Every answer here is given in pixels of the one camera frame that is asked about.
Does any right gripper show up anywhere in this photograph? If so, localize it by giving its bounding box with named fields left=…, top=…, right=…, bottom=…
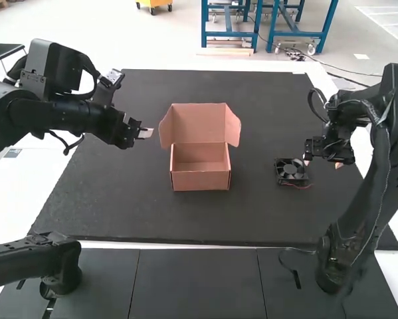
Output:
left=302, top=132, right=355, bottom=171

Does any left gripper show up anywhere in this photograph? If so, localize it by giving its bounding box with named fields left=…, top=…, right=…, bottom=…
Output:
left=108, top=110, right=155, bottom=151

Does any black square fan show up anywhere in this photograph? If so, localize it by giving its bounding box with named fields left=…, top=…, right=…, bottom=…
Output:
left=273, top=157, right=313, bottom=191

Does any cardboard box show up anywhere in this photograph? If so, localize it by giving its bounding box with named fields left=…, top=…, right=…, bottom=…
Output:
left=157, top=102, right=243, bottom=193

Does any black mat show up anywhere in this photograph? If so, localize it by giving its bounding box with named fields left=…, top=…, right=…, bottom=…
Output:
left=28, top=68, right=398, bottom=252

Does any wooden plank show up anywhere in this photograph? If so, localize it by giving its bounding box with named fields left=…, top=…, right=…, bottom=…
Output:
left=195, top=49, right=254, bottom=58

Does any blue workbench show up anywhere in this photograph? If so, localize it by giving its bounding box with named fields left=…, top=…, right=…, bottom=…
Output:
left=266, top=0, right=340, bottom=55
left=201, top=0, right=264, bottom=54

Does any yellow cart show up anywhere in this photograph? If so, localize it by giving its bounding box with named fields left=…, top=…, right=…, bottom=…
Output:
left=135, top=0, right=174, bottom=16

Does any dark base panel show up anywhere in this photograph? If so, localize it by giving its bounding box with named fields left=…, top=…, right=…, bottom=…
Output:
left=256, top=248, right=398, bottom=319
left=0, top=247, right=142, bottom=319
left=128, top=248, right=269, bottom=319

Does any black chair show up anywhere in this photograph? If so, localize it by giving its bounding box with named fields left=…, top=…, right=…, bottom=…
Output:
left=0, top=34, right=27, bottom=66

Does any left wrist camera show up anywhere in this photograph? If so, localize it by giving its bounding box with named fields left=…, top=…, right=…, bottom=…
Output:
left=100, top=68, right=126, bottom=100

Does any black cable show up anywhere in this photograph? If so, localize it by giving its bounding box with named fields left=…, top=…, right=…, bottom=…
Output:
left=278, top=247, right=323, bottom=277
left=307, top=87, right=330, bottom=124

